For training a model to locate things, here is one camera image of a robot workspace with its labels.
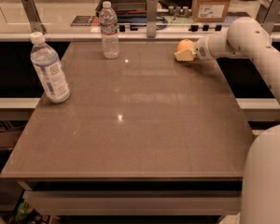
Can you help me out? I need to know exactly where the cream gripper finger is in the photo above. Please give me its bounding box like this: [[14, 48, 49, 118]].
[[175, 49, 195, 62]]

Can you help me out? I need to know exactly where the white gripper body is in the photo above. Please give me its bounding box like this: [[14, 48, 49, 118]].
[[194, 35, 214, 60]]

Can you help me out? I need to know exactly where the orange fruit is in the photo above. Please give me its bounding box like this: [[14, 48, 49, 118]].
[[177, 39, 195, 51]]

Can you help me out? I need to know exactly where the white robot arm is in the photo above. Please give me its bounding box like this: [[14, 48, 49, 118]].
[[175, 17, 280, 224]]

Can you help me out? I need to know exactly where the clear plastic water bottle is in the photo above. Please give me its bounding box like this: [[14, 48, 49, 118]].
[[99, 1, 119, 59]]

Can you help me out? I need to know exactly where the blue label plastic bottle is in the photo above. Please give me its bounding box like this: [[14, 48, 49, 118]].
[[30, 32, 71, 104]]

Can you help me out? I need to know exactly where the cardboard box with label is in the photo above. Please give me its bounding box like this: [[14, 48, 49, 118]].
[[191, 0, 231, 22]]

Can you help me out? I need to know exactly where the brown table with drawer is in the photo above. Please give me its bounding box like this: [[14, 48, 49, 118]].
[[1, 41, 253, 217]]

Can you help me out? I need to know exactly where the green object under table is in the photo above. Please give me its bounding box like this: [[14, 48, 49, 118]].
[[15, 202, 32, 224]]

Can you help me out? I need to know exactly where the grey metal bracket centre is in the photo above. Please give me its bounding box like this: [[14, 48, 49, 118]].
[[147, 0, 158, 38]]

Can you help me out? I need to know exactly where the grey metal bracket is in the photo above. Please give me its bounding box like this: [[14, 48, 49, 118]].
[[21, 0, 47, 34], [259, 0, 280, 35], [147, 0, 158, 38]]

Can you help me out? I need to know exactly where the grey metal bracket right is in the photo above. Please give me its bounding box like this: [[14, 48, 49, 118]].
[[259, 0, 280, 35]]

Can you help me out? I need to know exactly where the grey metal bracket left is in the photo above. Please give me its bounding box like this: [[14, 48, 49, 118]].
[[21, 0, 47, 34]]

